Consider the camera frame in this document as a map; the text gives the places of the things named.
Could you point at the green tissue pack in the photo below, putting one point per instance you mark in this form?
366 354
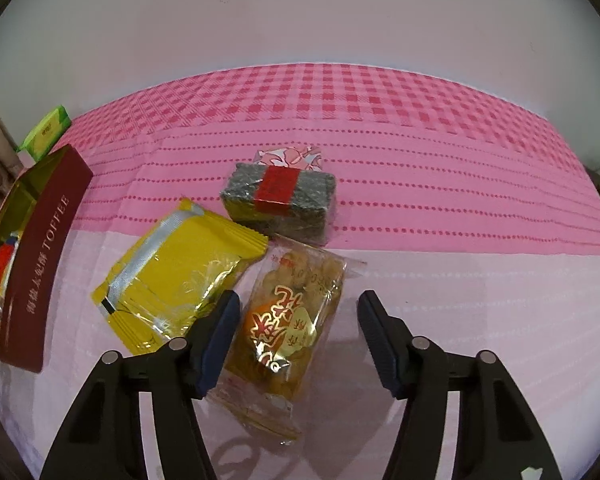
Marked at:
45 130

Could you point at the grey cake packet red label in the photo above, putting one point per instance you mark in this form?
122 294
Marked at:
280 195

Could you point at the pink patterned cake packet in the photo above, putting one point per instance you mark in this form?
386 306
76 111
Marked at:
290 156

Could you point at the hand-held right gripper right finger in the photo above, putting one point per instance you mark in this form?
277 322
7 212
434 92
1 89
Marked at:
382 345

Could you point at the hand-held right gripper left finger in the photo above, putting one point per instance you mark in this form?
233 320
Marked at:
215 345

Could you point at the clear packet orange gold print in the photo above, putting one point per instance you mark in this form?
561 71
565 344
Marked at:
290 320

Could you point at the gold metal tin box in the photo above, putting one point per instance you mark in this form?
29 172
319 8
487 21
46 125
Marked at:
45 270

